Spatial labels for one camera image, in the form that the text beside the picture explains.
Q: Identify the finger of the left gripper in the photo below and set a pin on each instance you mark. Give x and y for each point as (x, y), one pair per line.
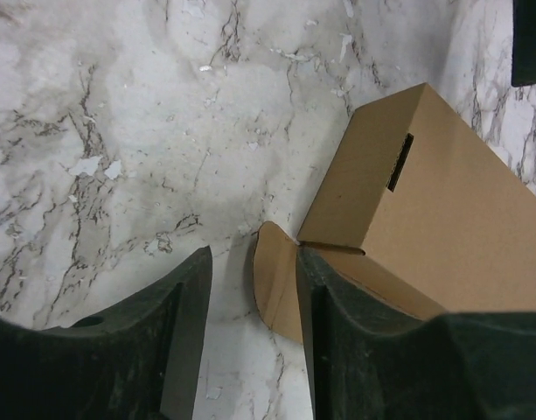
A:
(524, 43)

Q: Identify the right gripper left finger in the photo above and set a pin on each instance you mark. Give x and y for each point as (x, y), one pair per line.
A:
(137, 359)

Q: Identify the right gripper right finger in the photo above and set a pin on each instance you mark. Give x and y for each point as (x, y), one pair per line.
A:
(367, 360)

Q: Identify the cardboard box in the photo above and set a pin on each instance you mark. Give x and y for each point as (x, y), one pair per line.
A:
(417, 210)

